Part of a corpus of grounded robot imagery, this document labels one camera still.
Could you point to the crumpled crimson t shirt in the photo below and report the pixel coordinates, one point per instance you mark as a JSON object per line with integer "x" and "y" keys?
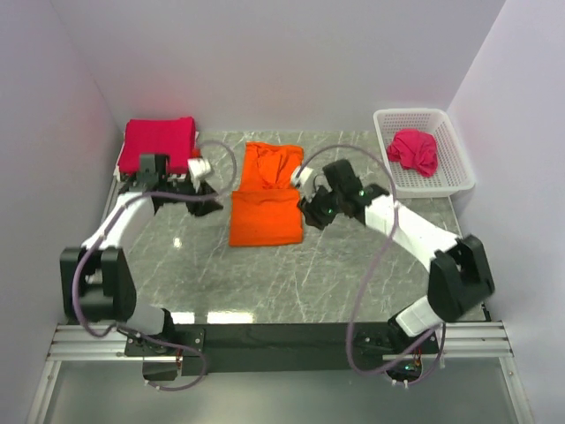
{"x": 414, "y": 150}

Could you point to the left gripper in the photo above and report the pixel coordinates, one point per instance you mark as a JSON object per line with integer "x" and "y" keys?
{"x": 201, "y": 206}

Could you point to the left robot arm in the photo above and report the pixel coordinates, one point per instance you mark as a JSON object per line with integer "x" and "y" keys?
{"x": 97, "y": 284}

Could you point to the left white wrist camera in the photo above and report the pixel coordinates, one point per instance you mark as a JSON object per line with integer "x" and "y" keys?
{"x": 199, "y": 169}

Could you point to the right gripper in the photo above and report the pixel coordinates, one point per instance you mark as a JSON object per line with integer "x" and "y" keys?
{"x": 312, "y": 212}

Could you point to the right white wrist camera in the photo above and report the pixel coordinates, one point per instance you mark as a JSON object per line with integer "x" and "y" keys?
{"x": 302, "y": 177}

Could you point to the orange t shirt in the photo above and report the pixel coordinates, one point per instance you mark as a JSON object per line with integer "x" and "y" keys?
{"x": 264, "y": 210}

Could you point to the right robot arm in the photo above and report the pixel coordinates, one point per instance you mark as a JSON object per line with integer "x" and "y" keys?
{"x": 459, "y": 275}

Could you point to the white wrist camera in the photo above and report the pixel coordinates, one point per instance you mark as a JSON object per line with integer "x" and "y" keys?
{"x": 302, "y": 177}
{"x": 199, "y": 169}

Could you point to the folded crimson t shirt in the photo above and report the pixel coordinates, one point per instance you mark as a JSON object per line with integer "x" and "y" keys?
{"x": 174, "y": 138}

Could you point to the aluminium rail frame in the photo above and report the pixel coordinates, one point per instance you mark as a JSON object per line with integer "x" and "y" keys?
{"x": 90, "y": 381}

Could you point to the black base beam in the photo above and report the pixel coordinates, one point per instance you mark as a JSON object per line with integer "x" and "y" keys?
{"x": 246, "y": 347}

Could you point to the white plastic basket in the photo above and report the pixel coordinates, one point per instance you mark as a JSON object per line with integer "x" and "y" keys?
{"x": 454, "y": 173}

